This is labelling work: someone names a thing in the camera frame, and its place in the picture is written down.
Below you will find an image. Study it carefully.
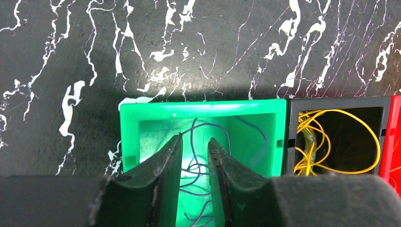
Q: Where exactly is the green plastic bin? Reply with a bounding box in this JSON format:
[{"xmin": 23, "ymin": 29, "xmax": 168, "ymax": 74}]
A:
[{"xmin": 119, "ymin": 99, "xmax": 287, "ymax": 227}]

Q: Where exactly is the red plastic bin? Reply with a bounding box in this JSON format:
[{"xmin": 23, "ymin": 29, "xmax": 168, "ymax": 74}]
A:
[{"xmin": 379, "ymin": 95, "xmax": 401, "ymax": 194}]

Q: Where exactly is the black plastic bin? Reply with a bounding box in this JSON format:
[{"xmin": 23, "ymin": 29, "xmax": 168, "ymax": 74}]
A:
[{"xmin": 282, "ymin": 96, "xmax": 391, "ymax": 176}]

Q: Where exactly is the yellow-green wire coil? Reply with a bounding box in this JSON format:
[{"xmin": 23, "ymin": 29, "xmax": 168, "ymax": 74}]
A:
[{"xmin": 293, "ymin": 109, "xmax": 382, "ymax": 177}]

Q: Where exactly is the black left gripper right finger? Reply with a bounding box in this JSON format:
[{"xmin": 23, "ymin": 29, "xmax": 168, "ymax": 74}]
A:
[{"xmin": 208, "ymin": 138, "xmax": 401, "ymax": 227}]

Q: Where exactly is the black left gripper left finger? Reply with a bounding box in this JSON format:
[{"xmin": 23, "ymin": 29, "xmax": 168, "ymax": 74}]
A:
[{"xmin": 0, "ymin": 134, "xmax": 183, "ymax": 227}]

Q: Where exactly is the purple wire in green bin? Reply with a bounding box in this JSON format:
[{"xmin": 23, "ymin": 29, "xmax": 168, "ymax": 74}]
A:
[{"xmin": 178, "ymin": 116, "xmax": 270, "ymax": 227}]

